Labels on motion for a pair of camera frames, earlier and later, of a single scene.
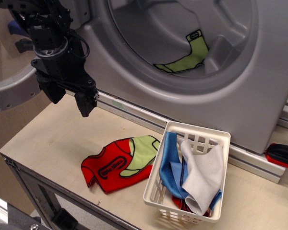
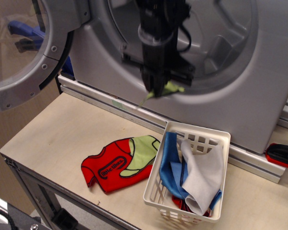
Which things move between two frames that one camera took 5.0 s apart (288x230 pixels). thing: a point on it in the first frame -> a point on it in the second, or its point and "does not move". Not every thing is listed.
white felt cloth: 202,177 does not move
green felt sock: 199,51 -> 170,87
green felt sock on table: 146,148 does not move
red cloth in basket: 180,202 does not move
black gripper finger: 54,90 -> 149,76
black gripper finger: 86,101 -> 160,80
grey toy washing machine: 226,65 does not move
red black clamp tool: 285,155 does not move
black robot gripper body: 62,64 -> 159,51
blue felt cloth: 171,170 does not move
